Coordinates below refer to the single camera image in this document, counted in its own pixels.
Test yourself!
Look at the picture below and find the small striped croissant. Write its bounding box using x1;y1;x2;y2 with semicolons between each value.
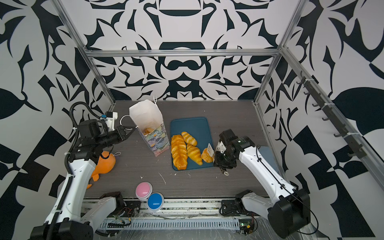
182;132;198;147

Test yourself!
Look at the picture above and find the pink round button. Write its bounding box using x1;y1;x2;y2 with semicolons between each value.
135;182;153;201

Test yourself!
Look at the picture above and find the light blue oval pad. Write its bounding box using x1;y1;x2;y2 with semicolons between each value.
259;146;279;173

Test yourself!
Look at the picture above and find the large striped croissant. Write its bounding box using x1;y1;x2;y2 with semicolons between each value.
187;144;203;166

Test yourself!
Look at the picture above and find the green circuit board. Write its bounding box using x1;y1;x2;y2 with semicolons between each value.
239;221;255;235

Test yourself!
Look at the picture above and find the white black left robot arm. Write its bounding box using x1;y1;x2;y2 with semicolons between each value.
30;102;136;240

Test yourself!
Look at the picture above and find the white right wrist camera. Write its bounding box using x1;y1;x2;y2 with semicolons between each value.
215;141;227;154

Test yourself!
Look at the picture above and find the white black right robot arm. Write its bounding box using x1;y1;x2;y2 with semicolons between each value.
214;129;314;239

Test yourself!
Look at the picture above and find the black hook rack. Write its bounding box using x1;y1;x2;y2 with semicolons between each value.
297;73;367;159

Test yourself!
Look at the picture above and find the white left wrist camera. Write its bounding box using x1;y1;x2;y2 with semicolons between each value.
101;112;118;132

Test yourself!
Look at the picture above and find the white slotted cable duct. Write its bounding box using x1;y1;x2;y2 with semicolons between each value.
99;219;240;231

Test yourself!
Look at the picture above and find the long braided bread loaf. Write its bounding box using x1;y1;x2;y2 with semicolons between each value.
171;135;188;171

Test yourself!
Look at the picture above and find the knotted round bun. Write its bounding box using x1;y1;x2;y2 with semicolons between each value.
201;148;214;163

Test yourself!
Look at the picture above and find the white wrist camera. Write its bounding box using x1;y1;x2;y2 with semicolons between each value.
215;141;227;154
101;112;118;132

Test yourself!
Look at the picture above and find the blue round button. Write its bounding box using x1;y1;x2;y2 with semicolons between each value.
147;193;165;212

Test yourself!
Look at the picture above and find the orange plush toy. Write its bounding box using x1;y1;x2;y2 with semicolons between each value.
91;151;116;182

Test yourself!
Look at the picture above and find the teal rectangular tray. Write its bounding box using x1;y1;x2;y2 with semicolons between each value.
171;117;213;171

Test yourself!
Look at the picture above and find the floral white paper bag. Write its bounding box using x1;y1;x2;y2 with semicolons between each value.
120;97;170;157

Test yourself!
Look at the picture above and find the ring-shaped bread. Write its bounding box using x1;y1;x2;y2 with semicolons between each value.
144;128;154;135

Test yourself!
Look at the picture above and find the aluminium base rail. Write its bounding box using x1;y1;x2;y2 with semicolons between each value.
107;198;248;222

